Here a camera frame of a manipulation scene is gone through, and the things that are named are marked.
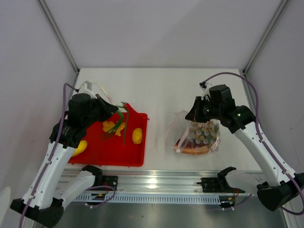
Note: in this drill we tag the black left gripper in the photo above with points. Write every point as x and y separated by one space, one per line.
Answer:
108 109

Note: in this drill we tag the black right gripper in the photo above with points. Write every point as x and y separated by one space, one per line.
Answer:
194 115

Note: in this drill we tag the green scallion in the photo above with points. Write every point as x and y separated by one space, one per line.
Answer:
120 120

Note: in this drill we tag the brown longan bunch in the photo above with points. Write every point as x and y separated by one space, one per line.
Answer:
203 132

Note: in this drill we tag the clear zip top bag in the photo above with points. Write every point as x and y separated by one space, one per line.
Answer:
179 129

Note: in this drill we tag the green round vegetable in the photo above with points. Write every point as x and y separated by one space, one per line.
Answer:
215 126

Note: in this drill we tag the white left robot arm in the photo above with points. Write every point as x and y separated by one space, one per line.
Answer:
42 202

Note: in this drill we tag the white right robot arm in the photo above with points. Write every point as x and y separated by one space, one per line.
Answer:
280 183

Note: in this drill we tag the yellow ginger root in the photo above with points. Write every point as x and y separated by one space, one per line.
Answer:
111 127

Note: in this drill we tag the red plastic tray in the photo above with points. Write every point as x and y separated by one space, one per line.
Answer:
112 152

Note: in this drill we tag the yellow mango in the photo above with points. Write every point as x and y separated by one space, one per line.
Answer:
81 148

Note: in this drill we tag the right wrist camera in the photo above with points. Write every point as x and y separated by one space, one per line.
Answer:
205 86

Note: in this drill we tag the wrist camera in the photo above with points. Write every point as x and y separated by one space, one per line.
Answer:
205 86
86 88

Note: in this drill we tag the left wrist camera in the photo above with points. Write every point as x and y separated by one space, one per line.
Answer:
86 88

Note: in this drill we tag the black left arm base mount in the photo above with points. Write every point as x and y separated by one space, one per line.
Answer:
110 180

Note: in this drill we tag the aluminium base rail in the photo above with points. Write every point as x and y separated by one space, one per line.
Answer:
184 182

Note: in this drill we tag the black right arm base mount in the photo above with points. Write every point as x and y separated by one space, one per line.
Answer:
217 185

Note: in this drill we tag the white slotted cable duct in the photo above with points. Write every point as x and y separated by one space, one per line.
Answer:
149 198

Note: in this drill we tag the left aluminium frame post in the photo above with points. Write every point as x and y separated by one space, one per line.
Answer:
57 33

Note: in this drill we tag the aluminium frame post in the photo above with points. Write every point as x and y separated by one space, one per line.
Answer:
272 24
57 33

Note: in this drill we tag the right aluminium frame post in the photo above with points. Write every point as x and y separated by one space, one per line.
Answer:
272 24

